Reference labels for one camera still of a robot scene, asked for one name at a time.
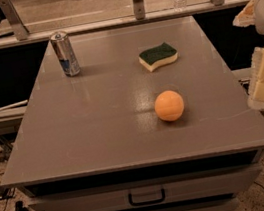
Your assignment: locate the green and yellow sponge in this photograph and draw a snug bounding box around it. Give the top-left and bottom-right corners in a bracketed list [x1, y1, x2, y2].
[139, 43, 178, 72]

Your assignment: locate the silver blue drink can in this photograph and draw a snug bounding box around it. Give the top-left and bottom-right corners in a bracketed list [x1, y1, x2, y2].
[49, 31, 81, 77]

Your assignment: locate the orange fruit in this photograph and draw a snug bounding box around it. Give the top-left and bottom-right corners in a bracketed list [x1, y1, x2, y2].
[154, 90, 185, 122]

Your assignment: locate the black drawer handle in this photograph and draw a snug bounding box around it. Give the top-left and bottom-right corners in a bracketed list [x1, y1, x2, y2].
[128, 188, 166, 207]

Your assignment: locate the grey drawer cabinet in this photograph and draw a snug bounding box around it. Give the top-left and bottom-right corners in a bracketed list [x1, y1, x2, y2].
[2, 16, 264, 211]

